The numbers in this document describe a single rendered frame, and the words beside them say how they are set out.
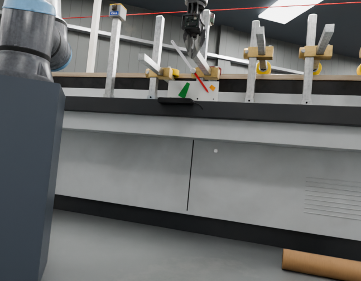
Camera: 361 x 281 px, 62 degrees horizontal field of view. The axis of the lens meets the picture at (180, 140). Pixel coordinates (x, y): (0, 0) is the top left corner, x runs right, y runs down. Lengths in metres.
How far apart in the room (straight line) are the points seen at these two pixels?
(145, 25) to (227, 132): 5.37
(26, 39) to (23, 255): 0.62
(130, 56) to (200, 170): 4.92
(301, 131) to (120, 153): 1.03
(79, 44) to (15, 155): 5.53
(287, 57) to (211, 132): 6.51
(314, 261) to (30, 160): 1.09
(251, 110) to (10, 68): 0.97
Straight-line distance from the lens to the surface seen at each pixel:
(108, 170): 1.92
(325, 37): 1.36
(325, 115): 1.45
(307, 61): 1.52
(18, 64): 1.02
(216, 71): 1.52
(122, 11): 1.84
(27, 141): 0.95
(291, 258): 1.38
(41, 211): 0.96
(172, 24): 6.83
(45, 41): 1.07
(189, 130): 1.52
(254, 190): 1.67
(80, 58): 6.33
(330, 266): 1.39
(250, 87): 1.49
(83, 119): 1.79
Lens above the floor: 0.43
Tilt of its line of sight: 3 degrees up
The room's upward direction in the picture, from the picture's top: 5 degrees clockwise
